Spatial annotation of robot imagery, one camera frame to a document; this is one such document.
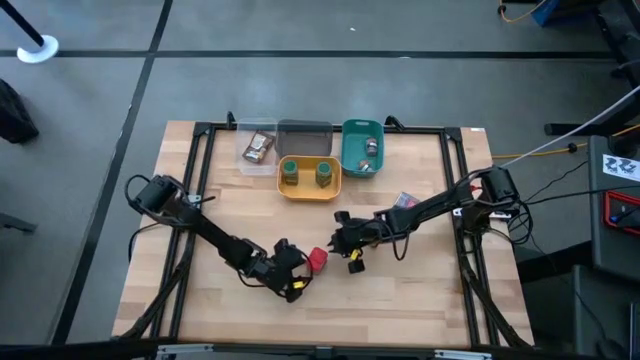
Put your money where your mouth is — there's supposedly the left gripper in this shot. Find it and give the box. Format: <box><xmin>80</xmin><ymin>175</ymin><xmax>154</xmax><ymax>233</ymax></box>
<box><xmin>253</xmin><ymin>238</ymin><xmax>317</xmax><ymax>304</ymax></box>

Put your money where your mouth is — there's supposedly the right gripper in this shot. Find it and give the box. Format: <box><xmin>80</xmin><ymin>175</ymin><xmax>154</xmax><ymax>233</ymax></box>
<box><xmin>327</xmin><ymin>210</ymin><xmax>387</xmax><ymax>275</ymax></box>

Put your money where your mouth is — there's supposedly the red spice tin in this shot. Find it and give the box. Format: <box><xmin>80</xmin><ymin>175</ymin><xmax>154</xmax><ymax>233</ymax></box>
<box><xmin>307</xmin><ymin>246</ymin><xmax>330</xmax><ymax>275</ymax></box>

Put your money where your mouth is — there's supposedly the green-lidded spice jar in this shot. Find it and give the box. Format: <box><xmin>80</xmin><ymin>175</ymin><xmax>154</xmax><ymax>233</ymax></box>
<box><xmin>314</xmin><ymin>161</ymin><xmax>334</xmax><ymax>189</ymax></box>
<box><xmin>280</xmin><ymin>159</ymin><xmax>300</xmax><ymax>187</ymax></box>

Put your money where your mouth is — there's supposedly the pink candy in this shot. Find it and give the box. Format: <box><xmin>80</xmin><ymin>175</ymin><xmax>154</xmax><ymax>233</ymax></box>
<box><xmin>393</xmin><ymin>191</ymin><xmax>420</xmax><ymax>209</ymax></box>

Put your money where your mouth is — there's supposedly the brown foil spice packet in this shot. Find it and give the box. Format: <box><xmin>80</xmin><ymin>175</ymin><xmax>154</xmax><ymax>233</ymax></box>
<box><xmin>252</xmin><ymin>130</ymin><xmax>276</xmax><ymax>151</ymax></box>
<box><xmin>242</xmin><ymin>142</ymin><xmax>269</xmax><ymax>164</ymax></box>

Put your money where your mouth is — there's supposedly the yellow plastic bin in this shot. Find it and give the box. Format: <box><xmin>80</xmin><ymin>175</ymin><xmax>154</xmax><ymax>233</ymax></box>
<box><xmin>276</xmin><ymin>154</ymin><xmax>343</xmax><ymax>203</ymax></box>

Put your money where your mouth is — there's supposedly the green plastic bin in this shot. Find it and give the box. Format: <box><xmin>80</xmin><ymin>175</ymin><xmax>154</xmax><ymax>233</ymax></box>
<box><xmin>340</xmin><ymin>118</ymin><xmax>386</xmax><ymax>179</ymax></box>

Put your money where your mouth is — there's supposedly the dark grey plastic bin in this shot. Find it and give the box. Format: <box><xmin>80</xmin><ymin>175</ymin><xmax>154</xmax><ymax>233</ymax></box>
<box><xmin>274</xmin><ymin>118</ymin><xmax>335</xmax><ymax>159</ymax></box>

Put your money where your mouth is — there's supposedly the clear plastic bin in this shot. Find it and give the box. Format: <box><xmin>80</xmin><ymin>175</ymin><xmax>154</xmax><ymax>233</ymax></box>
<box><xmin>235</xmin><ymin>117</ymin><xmax>280</xmax><ymax>177</ymax></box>

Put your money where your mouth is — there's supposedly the white printed sticker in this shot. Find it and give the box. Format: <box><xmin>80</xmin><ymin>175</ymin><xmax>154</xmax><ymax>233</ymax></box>
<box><xmin>602</xmin><ymin>153</ymin><xmax>640</xmax><ymax>183</ymax></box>

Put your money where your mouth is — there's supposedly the blue box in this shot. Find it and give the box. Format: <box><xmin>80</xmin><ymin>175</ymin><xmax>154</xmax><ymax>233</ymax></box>
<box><xmin>530</xmin><ymin>0</ymin><xmax>561</xmax><ymax>27</ymax></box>

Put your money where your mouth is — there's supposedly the black bag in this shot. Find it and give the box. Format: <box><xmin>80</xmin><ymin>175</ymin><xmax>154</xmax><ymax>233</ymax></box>
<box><xmin>0</xmin><ymin>78</ymin><xmax>40</xmax><ymax>145</ymax></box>

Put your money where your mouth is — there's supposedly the black pole with white base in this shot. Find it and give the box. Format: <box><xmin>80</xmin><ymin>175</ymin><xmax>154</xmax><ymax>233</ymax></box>
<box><xmin>0</xmin><ymin>0</ymin><xmax>60</xmax><ymax>65</ymax></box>

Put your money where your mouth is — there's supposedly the black desk leg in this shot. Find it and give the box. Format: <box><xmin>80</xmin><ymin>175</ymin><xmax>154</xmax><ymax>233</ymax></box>
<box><xmin>543</xmin><ymin>0</ymin><xmax>640</xmax><ymax>138</ymax></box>

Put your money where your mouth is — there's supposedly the black aluminium table frame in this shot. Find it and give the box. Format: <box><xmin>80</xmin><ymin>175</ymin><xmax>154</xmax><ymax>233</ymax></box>
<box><xmin>112</xmin><ymin>110</ymin><xmax>534</xmax><ymax>351</ymax></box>

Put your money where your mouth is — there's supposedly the white frame label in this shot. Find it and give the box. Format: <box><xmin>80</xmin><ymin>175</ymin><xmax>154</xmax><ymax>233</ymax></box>
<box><xmin>452</xmin><ymin>207</ymin><xmax>512</xmax><ymax>220</ymax></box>

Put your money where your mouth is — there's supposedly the yellow floor cable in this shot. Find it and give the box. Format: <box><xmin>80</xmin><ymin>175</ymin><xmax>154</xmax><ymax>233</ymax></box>
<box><xmin>497</xmin><ymin>0</ymin><xmax>549</xmax><ymax>25</ymax></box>
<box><xmin>492</xmin><ymin>124</ymin><xmax>640</xmax><ymax>161</ymax></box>

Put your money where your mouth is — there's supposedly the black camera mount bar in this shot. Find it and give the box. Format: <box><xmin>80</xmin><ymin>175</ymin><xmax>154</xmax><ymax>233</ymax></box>
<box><xmin>0</xmin><ymin>338</ymin><xmax>640</xmax><ymax>360</ymax></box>

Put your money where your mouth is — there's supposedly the white cable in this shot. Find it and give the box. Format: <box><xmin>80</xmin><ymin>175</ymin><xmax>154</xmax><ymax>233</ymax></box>
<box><xmin>499</xmin><ymin>84</ymin><xmax>640</xmax><ymax>169</ymax></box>

